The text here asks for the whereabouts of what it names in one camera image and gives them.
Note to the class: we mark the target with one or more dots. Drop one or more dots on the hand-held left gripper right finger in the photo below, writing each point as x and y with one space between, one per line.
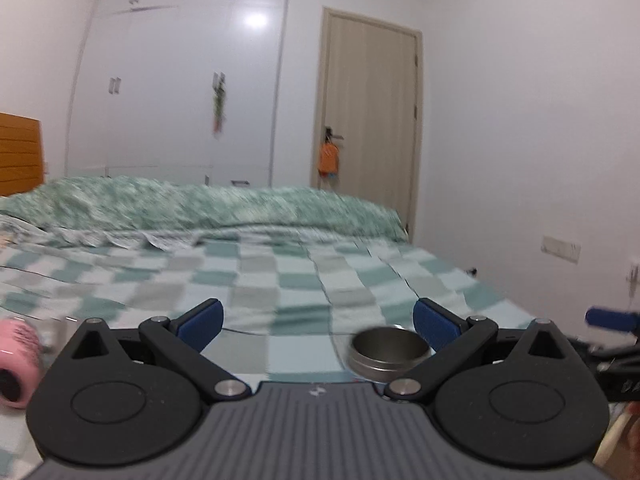
434 327

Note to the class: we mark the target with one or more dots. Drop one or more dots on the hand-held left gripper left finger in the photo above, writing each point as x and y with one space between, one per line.
202 325

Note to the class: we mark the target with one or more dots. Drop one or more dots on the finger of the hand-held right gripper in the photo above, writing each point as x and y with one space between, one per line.
607 319

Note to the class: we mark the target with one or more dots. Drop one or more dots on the pink cup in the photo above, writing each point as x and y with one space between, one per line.
17 360

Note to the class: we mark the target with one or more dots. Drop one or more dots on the round metal tin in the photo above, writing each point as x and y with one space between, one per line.
387 355

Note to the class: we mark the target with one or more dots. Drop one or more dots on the checkered bed sheet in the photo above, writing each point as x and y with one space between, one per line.
280 280

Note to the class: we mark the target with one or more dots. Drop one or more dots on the green floral quilt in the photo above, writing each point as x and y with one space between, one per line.
210 207

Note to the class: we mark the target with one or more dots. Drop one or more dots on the orange hanging bag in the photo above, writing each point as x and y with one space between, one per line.
329 159

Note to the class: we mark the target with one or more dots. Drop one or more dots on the hanging green plant decoration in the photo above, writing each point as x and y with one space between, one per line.
218 105

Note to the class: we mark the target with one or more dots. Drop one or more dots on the beige door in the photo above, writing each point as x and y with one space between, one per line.
367 110

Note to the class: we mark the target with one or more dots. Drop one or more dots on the wooden headboard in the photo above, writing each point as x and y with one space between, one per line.
19 155

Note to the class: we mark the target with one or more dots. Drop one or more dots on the white wardrobe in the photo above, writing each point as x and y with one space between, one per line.
175 70

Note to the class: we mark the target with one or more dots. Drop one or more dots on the wall switch panel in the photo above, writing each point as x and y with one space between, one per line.
561 249

